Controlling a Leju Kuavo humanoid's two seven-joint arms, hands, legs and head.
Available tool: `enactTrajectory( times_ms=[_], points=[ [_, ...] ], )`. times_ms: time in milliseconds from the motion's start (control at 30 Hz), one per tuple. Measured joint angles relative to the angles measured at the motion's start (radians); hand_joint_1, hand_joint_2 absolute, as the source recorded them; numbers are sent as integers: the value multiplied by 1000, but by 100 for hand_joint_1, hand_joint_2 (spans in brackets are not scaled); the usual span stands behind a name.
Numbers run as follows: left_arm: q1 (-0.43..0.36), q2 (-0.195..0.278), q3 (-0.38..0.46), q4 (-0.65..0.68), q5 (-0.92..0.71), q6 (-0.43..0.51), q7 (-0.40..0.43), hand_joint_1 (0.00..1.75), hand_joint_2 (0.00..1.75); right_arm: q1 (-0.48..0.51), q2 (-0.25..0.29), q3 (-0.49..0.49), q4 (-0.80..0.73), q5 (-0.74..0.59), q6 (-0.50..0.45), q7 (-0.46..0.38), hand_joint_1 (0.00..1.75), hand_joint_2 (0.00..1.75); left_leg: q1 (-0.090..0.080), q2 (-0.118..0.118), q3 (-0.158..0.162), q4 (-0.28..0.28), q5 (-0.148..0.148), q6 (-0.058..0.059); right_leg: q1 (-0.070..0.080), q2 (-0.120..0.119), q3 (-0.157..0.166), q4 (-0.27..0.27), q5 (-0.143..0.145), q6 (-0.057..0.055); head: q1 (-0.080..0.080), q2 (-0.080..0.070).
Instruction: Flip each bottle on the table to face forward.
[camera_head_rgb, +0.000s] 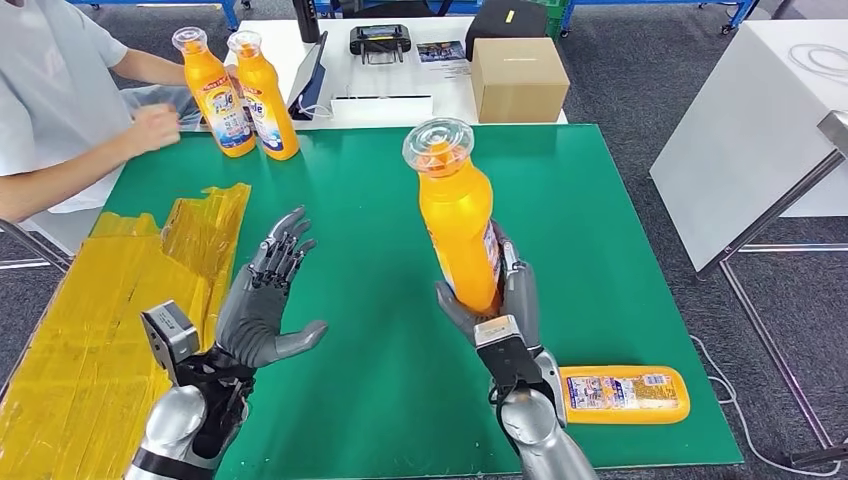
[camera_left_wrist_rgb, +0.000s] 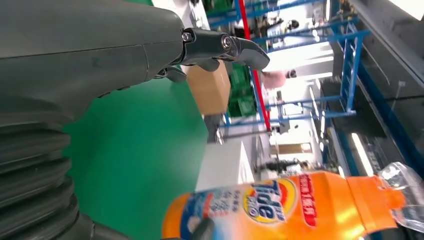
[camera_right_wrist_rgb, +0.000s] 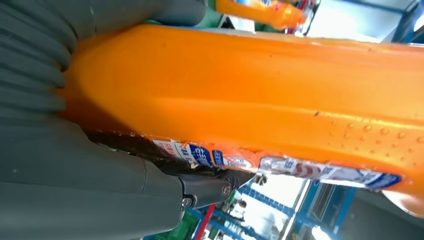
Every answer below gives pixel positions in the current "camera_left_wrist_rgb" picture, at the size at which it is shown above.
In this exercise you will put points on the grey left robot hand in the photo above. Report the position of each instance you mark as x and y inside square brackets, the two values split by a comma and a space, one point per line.
[82, 49]

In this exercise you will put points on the orange detergent bottle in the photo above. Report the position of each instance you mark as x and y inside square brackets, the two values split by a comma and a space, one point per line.
[298, 212]

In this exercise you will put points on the green table board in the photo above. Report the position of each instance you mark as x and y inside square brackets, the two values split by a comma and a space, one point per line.
[139, 149]

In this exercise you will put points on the brown cardboard box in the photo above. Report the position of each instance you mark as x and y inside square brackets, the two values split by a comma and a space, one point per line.
[208, 92]

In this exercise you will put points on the green plastic crate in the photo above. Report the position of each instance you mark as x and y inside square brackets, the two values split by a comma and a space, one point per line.
[242, 96]

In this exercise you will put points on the white side table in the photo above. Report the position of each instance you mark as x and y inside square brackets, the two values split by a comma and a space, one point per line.
[222, 165]

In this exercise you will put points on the red metal pole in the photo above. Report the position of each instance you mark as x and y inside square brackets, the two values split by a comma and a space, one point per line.
[262, 99]

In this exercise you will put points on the person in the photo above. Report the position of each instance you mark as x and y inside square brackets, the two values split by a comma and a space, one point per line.
[275, 79]

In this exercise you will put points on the grey metal table frame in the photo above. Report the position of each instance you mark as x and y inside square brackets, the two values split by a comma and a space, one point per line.
[248, 134]

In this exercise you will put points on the blue metal rack frame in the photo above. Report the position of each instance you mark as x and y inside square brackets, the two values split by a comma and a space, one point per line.
[349, 66]

